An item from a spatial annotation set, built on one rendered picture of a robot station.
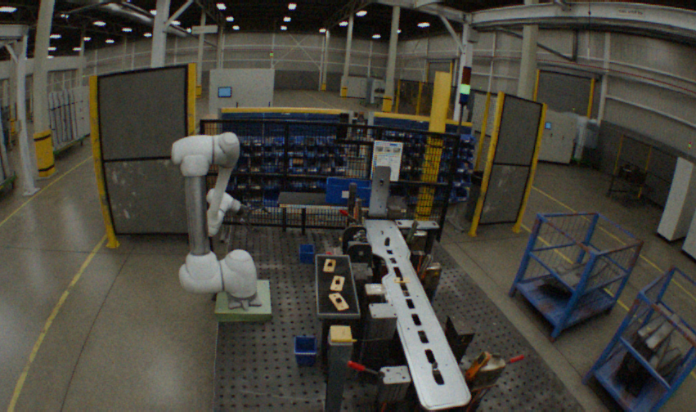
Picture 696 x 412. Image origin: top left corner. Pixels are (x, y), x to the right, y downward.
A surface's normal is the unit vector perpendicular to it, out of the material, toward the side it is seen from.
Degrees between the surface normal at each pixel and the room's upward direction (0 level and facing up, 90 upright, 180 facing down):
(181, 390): 0
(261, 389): 0
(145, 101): 89
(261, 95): 90
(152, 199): 92
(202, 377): 0
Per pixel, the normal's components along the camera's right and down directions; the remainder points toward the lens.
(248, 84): 0.24, 0.40
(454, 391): 0.09, -0.92
